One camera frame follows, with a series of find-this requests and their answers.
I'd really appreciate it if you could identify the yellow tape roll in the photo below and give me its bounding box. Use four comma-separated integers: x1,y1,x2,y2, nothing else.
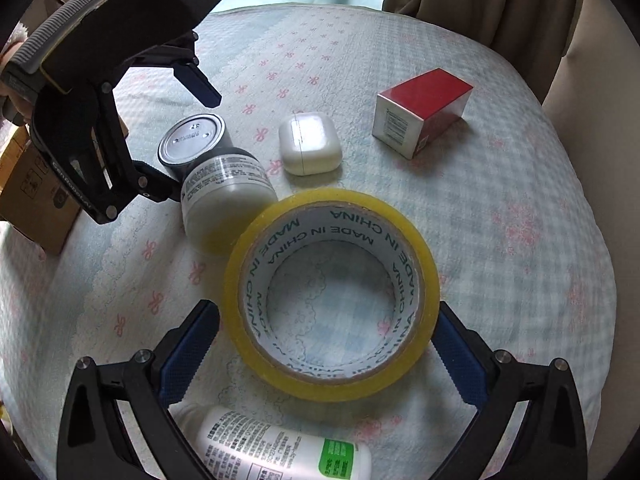
223,188,442,402

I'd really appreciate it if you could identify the white earbuds case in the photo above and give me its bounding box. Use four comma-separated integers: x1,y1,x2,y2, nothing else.
278,113,343,177

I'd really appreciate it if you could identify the red and white box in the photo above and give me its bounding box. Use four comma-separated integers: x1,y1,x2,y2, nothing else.
371,67,474,160

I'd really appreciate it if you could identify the white plastic jar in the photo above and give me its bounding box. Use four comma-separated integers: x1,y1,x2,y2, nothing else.
180,147,278,256

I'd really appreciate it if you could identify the dark metal can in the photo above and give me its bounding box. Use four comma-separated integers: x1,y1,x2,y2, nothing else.
157,113,233,183

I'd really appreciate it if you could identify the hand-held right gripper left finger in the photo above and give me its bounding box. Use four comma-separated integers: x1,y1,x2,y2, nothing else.
56,299,221,480

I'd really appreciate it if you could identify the person's left hand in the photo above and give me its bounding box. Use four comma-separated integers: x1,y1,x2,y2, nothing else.
0,42,31,127

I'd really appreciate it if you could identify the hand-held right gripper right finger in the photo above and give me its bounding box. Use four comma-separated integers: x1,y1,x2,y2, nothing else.
432,301,590,480

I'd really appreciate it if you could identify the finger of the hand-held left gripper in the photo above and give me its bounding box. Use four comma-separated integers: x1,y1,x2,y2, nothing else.
92,30,223,111
30,82,182,226

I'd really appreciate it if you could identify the white bottle with green label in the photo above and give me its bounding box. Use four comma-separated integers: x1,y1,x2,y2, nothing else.
192,405,373,480

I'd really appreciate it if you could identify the brown cardboard box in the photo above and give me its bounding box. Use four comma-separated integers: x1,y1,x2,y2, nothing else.
0,125,83,256

